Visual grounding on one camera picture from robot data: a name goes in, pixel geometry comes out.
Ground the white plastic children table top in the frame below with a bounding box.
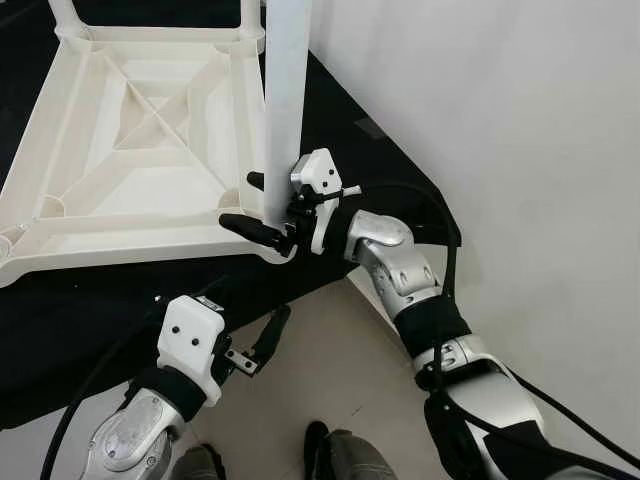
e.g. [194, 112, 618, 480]
[0, 25, 301, 289]

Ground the grey tape patch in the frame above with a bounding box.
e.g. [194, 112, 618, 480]
[355, 118, 391, 141]

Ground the black table cloth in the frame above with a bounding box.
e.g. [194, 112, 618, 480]
[0, 0, 463, 431]

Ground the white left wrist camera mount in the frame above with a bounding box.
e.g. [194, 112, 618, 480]
[157, 295, 229, 406]

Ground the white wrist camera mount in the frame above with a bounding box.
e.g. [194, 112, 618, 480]
[157, 295, 229, 406]
[290, 148, 361, 256]

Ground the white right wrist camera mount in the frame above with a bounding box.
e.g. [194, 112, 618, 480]
[290, 148, 361, 256]

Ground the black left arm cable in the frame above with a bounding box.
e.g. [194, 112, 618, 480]
[40, 300, 166, 480]

